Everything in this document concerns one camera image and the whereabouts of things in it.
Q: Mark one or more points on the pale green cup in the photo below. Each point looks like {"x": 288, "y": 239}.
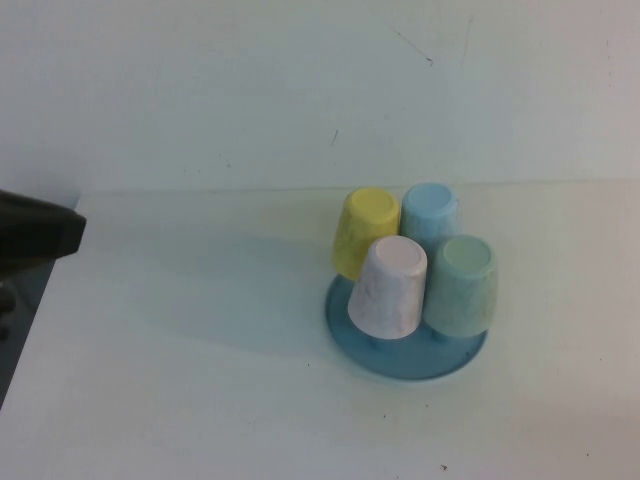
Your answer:
{"x": 460, "y": 290}

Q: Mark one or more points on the pale pink cup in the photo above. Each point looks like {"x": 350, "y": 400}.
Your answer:
{"x": 387, "y": 295}

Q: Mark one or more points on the yellow cup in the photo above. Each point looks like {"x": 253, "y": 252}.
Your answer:
{"x": 360, "y": 235}

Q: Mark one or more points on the light blue cup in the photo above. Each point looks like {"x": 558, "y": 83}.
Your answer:
{"x": 431, "y": 210}

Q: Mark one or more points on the blue cup stand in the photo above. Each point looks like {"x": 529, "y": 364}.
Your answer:
{"x": 400, "y": 365}

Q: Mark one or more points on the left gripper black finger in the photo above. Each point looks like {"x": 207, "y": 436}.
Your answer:
{"x": 35, "y": 230}

